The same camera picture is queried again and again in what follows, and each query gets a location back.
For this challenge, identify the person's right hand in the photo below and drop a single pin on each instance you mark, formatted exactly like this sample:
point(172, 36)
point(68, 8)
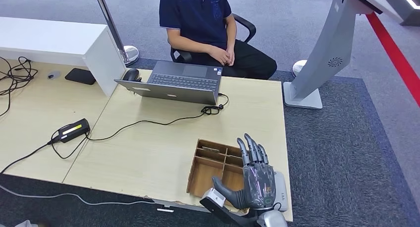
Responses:
point(220, 54)

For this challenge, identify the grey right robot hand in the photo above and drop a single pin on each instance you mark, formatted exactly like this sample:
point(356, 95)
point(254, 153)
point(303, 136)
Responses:
point(259, 186)

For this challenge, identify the person's left hand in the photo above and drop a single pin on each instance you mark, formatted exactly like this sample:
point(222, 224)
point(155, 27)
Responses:
point(232, 56)

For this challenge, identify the wooden compartment tray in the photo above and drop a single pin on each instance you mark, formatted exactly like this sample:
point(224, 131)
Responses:
point(205, 182)

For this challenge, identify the person's left forearm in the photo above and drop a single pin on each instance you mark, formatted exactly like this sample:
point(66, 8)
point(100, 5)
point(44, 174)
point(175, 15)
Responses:
point(231, 31)

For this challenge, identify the person's right forearm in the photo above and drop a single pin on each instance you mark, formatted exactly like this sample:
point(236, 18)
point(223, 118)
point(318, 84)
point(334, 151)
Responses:
point(187, 41)

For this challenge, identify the person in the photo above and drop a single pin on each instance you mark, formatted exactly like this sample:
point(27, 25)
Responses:
point(193, 15)

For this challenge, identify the black office chair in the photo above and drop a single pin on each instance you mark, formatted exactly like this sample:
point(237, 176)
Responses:
point(247, 25)

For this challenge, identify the grey laptop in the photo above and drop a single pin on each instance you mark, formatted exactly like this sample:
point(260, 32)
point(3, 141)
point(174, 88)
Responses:
point(183, 81)

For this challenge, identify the chrome stanchion base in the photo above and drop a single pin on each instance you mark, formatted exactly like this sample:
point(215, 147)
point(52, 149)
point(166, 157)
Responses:
point(298, 68)

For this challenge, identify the dark blue area rug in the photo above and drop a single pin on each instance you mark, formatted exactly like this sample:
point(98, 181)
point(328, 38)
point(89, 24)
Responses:
point(328, 153)

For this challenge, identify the black computer mouse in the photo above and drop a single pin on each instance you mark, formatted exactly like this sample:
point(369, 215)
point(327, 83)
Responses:
point(131, 74)

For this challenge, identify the grey kiosk stand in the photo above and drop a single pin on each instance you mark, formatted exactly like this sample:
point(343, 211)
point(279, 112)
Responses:
point(328, 48)

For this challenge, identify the small white tab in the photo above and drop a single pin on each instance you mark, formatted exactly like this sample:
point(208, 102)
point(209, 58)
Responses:
point(165, 210)

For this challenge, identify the black rectangular pad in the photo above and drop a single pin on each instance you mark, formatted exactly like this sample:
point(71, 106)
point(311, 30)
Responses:
point(80, 76)

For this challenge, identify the red barrier belt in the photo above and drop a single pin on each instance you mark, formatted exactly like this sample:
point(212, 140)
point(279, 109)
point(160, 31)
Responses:
point(393, 54)

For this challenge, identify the black power brick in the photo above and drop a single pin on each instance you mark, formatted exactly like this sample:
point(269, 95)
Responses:
point(73, 131)

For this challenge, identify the small grey round object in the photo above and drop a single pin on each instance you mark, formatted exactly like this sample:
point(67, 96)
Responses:
point(54, 75)

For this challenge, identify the white counter block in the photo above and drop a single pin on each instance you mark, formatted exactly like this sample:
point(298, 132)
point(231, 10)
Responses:
point(49, 38)

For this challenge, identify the dark kiosk with light strip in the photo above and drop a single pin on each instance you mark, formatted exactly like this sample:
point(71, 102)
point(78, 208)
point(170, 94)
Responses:
point(407, 13)

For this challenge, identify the grey floor object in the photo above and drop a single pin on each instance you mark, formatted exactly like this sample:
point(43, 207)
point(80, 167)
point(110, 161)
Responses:
point(26, 224)

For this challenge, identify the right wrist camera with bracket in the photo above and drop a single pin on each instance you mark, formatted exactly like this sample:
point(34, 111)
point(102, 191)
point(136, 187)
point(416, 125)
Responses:
point(213, 196)

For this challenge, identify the chrome stanchion post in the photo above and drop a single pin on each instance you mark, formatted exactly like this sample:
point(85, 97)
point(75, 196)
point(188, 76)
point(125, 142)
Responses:
point(129, 53)

